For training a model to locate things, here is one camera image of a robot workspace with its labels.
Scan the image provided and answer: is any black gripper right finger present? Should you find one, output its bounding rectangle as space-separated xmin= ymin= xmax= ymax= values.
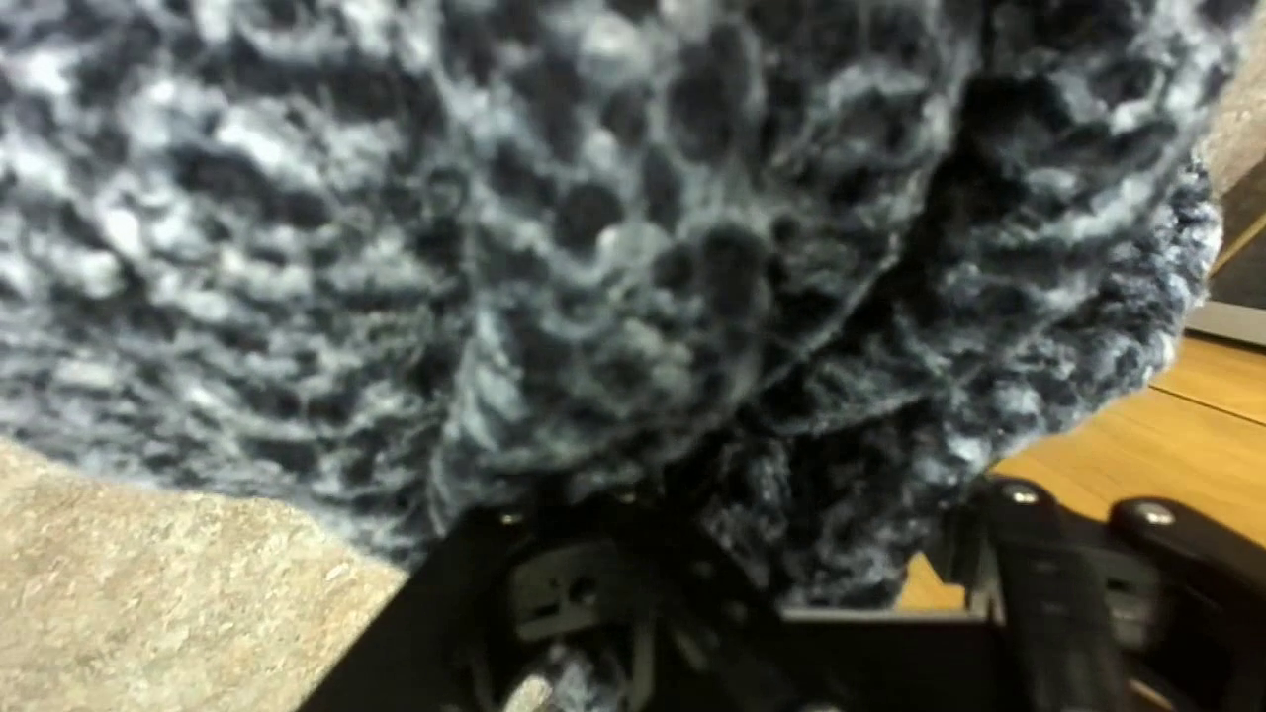
xmin=968 ymin=476 xmax=1266 ymax=712

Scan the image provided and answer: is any blue white fleece blanket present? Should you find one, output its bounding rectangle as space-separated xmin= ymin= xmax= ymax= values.
xmin=0 ymin=0 xmax=1252 ymax=712

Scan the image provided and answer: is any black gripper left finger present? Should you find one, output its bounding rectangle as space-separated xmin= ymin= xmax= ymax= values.
xmin=313 ymin=503 xmax=669 ymax=712

